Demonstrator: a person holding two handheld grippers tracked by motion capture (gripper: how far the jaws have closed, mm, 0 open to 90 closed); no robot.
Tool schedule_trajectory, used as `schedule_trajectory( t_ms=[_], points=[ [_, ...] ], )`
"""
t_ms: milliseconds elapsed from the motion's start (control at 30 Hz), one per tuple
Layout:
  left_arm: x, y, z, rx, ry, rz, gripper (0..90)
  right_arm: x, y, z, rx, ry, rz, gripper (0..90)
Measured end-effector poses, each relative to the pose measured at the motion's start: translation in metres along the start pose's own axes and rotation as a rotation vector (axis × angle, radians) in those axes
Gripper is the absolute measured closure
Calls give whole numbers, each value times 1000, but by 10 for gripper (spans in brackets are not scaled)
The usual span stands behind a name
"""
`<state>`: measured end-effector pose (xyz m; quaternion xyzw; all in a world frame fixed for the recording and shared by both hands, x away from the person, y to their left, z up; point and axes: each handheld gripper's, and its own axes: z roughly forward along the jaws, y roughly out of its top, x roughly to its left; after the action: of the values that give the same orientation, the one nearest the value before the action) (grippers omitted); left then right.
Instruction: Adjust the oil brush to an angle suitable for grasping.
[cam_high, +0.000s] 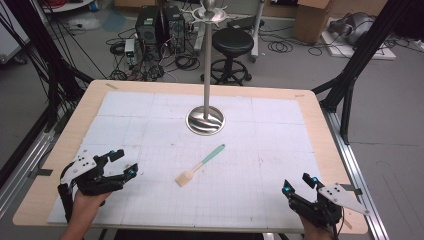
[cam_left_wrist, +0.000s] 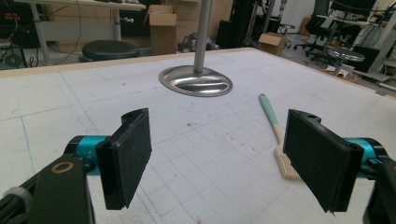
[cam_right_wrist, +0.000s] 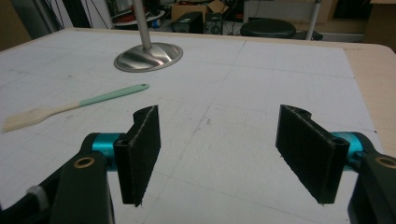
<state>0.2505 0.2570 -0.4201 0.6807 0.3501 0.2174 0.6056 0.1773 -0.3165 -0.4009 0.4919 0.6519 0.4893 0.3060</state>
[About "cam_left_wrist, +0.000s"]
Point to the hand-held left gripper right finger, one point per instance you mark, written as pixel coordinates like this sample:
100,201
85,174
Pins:
323,161

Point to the grey bag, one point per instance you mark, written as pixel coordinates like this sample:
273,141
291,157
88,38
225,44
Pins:
193,43

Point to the black office chair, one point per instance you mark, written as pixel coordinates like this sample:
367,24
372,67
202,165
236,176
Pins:
323,28

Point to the tall cardboard box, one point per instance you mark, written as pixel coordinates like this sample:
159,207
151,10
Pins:
163,31

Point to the metal stand with round base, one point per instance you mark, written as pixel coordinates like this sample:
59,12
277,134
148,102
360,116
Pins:
199,77

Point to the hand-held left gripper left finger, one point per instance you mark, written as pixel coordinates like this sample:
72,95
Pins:
124,161

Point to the black round stool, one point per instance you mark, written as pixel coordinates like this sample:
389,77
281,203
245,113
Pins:
109,50

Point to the white desk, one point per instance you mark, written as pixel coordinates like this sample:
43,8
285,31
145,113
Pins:
77,18

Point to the small cardboard box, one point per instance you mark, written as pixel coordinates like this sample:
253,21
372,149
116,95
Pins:
272,43

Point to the silver round stool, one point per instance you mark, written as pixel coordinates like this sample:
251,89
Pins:
345,57

